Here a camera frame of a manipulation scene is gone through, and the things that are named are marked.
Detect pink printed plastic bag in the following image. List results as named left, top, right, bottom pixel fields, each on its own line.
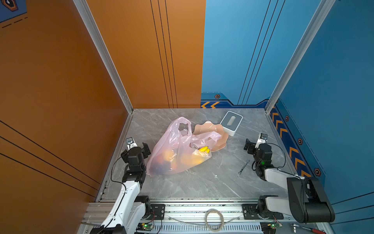
left=146, top=117, right=212, bottom=176

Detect red handled screwdriver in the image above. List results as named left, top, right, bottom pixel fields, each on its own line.
left=291, top=223, right=326, bottom=234

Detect coiled clear tube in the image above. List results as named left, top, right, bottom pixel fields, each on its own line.
left=168, top=209, right=240, bottom=232

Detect aluminium corner post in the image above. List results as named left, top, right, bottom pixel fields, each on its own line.
left=265, top=0, right=336, bottom=114
left=73, top=0, right=133, bottom=114

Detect white grey tissue box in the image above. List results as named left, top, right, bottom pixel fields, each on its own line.
left=220, top=111, right=243, bottom=136

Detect silver wrench on table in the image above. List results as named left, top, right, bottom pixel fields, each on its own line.
left=238, top=160, right=250, bottom=175

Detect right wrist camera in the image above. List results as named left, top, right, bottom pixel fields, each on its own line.
left=255, top=133, right=268, bottom=149

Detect wooden fruit plate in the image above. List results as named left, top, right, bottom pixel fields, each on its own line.
left=193, top=121, right=229, bottom=152

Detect green circuit board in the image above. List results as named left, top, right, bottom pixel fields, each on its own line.
left=260, top=222, right=283, bottom=234
left=135, top=222, right=155, bottom=233

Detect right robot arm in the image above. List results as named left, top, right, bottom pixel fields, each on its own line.
left=243, top=138, right=336, bottom=223

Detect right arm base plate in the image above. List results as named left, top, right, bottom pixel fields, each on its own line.
left=242, top=203, right=284, bottom=220

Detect aluminium corner post right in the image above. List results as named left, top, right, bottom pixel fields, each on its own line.
left=265, top=0, right=336, bottom=114

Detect right green circuit board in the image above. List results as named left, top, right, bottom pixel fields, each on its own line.
left=260, top=222, right=283, bottom=234

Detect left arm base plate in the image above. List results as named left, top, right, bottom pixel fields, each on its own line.
left=147, top=203, right=166, bottom=220

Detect yellow banana bunch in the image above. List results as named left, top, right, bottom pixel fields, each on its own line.
left=199, top=146, right=210, bottom=154

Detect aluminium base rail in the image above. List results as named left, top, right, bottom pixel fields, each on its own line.
left=84, top=198, right=331, bottom=234

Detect aluminium corner post left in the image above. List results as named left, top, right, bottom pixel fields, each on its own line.
left=73, top=0, right=133, bottom=114

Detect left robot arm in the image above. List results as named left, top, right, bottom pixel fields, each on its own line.
left=90, top=137, right=151, bottom=234

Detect left green circuit board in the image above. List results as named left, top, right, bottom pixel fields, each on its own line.
left=135, top=222, right=155, bottom=233

